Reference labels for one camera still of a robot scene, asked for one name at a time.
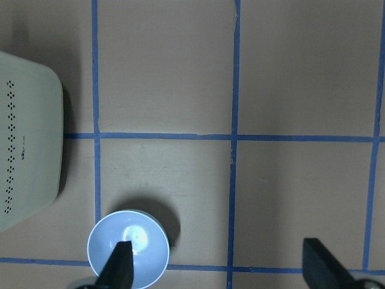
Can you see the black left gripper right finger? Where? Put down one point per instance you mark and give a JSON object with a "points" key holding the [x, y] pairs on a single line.
{"points": [[321, 270]]}

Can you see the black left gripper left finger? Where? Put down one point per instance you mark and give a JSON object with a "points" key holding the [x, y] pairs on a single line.
{"points": [[119, 269]]}

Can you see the light blue bowl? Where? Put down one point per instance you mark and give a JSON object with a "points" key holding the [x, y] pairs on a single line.
{"points": [[149, 240]]}

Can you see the blue tape horizontal lower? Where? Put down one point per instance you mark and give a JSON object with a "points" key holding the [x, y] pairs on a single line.
{"points": [[201, 268]]}

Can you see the blue tape horizontal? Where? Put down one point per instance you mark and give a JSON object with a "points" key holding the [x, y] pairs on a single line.
{"points": [[201, 268], [225, 137]]}

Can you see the blue tape vertical right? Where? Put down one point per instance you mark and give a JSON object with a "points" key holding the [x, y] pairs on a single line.
{"points": [[370, 200]]}

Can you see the blue tape vertical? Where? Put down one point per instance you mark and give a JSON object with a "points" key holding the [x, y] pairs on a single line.
{"points": [[95, 78], [370, 200], [234, 145]]}

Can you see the blue tape horizontal upper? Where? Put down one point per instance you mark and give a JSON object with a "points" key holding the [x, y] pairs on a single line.
{"points": [[225, 137]]}

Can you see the white perforated plastic tray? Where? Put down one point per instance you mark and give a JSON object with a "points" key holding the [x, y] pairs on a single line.
{"points": [[31, 138]]}

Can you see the blue tape vertical left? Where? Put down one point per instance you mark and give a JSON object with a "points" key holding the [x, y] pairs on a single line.
{"points": [[95, 78]]}

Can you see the blue tape vertical middle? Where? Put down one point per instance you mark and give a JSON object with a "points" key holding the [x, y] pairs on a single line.
{"points": [[234, 145]]}

